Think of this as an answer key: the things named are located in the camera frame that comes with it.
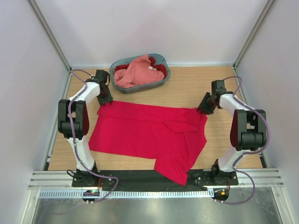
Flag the salmon pink t shirt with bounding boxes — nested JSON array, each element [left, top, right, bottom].
[[114, 55, 164, 89]]

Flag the teal plastic laundry basin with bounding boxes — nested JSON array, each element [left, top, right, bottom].
[[110, 54, 171, 93]]

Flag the magenta red t shirt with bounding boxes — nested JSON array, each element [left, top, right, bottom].
[[89, 101, 207, 186]]

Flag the perforated metal cable tray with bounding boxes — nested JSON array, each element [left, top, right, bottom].
[[39, 189, 214, 199]]

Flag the left aluminium frame post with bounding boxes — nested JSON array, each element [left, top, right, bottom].
[[27, 0, 71, 72]]

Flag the right aluminium frame post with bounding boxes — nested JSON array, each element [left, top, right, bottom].
[[233, 0, 277, 70]]

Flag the aluminium frame post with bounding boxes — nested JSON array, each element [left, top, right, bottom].
[[233, 0, 277, 70], [27, 0, 71, 72]]

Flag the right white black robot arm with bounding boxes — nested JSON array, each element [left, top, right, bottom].
[[197, 80, 269, 185]]

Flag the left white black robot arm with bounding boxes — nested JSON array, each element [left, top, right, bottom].
[[57, 69, 113, 187]]

